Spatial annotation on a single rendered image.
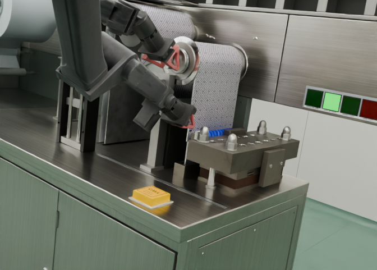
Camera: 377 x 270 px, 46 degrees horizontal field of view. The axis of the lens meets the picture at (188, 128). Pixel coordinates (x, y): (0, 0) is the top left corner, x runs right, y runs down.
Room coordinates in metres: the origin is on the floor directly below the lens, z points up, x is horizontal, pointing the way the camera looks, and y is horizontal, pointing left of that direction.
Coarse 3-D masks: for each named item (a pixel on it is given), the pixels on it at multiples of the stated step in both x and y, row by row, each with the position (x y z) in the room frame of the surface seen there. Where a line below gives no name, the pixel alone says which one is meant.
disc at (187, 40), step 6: (180, 36) 1.39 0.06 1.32; (186, 42) 1.37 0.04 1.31; (192, 42) 1.35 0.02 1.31; (192, 48) 1.35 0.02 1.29; (198, 54) 1.34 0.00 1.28; (198, 60) 1.33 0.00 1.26; (198, 66) 1.33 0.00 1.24; (168, 72) 1.41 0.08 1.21; (192, 72) 1.34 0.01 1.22; (186, 78) 1.36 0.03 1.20; (192, 78) 1.34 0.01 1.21; (180, 84) 1.37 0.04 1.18
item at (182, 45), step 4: (176, 44) 1.39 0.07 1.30; (180, 44) 1.38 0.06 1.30; (184, 44) 1.37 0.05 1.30; (188, 44) 1.36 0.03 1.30; (184, 48) 1.37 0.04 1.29; (188, 48) 1.36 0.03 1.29; (188, 52) 1.36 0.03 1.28; (192, 52) 1.35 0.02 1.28; (192, 56) 1.34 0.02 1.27; (192, 60) 1.34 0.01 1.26; (192, 64) 1.34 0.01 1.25; (188, 68) 1.35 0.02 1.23; (192, 68) 1.34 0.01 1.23; (172, 72) 1.39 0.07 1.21; (184, 72) 1.36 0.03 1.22; (188, 72) 1.35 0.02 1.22; (176, 76) 1.38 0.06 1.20; (180, 76) 1.37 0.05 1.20; (184, 76) 1.36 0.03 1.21
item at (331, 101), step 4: (328, 96) 1.41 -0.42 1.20; (332, 96) 1.40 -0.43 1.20; (336, 96) 1.39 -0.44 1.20; (340, 96) 1.39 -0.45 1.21; (324, 100) 1.42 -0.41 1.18; (328, 100) 1.41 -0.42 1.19; (332, 100) 1.40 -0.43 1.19; (336, 100) 1.39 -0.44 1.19; (324, 104) 1.41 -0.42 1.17; (328, 104) 1.41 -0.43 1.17; (332, 104) 1.40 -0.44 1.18; (336, 104) 1.39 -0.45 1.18; (328, 108) 1.40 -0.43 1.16; (332, 108) 1.40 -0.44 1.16; (336, 108) 1.39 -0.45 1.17
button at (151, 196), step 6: (150, 186) 1.14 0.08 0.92; (138, 192) 1.08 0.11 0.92; (144, 192) 1.09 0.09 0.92; (150, 192) 1.09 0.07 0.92; (156, 192) 1.10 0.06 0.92; (162, 192) 1.10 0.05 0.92; (138, 198) 1.08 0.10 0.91; (144, 198) 1.07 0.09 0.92; (150, 198) 1.05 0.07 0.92; (156, 198) 1.06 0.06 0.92; (162, 198) 1.08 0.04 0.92; (168, 198) 1.10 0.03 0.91; (150, 204) 1.05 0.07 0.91; (156, 204) 1.06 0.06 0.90
